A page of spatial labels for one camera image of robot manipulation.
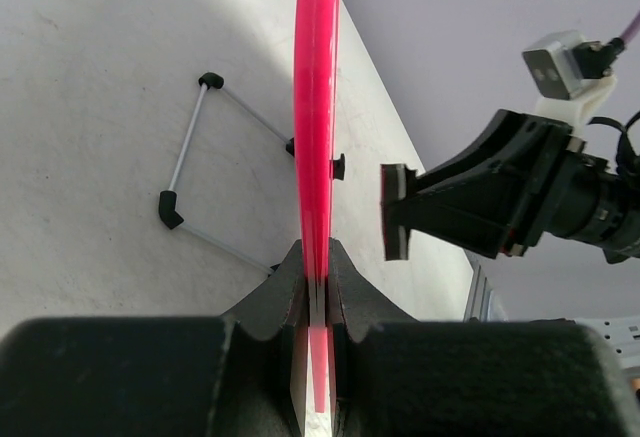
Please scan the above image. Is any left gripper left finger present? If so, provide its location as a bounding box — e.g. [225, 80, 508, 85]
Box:
[1, 244, 306, 436]

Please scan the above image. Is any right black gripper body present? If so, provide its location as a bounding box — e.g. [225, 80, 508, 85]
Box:
[501, 115, 608, 256]

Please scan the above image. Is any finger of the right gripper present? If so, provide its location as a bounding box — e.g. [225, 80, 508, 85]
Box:
[400, 109, 525, 258]

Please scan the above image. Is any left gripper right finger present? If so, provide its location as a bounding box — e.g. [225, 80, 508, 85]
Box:
[327, 240, 639, 436]

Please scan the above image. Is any pink framed whiteboard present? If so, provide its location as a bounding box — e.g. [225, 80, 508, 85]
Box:
[293, 0, 340, 413]

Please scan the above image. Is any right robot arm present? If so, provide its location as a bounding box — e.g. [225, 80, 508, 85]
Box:
[381, 109, 639, 264]

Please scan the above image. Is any aluminium mounting rail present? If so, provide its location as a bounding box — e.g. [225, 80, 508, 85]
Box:
[463, 252, 639, 361]

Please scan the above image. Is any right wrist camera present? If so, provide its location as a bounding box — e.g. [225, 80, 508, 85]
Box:
[522, 30, 627, 135]

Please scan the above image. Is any whiteboard wire stand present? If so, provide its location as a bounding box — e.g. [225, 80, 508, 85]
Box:
[157, 71, 294, 275]

